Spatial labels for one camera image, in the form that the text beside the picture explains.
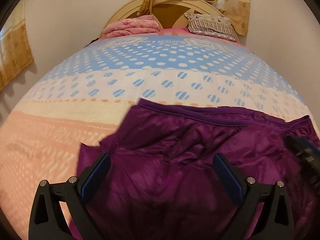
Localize round wooden headboard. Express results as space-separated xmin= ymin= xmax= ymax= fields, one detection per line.
xmin=106 ymin=0 xmax=222 ymax=29

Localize polka dot bed cover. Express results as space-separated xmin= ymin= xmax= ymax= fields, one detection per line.
xmin=1 ymin=31 xmax=310 ymax=239

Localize purple puffer jacket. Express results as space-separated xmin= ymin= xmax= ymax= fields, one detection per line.
xmin=77 ymin=99 xmax=319 ymax=239

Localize folded pink quilt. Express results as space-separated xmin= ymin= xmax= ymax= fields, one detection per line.
xmin=100 ymin=15 xmax=161 ymax=39

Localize striped grey pillow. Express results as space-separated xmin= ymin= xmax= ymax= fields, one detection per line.
xmin=184 ymin=13 xmax=238 ymax=42

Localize beige curtain on side window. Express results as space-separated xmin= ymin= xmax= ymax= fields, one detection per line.
xmin=0 ymin=0 xmax=34 ymax=90

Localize pink bed sheet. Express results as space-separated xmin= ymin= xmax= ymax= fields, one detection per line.
xmin=157 ymin=28 xmax=251 ymax=52

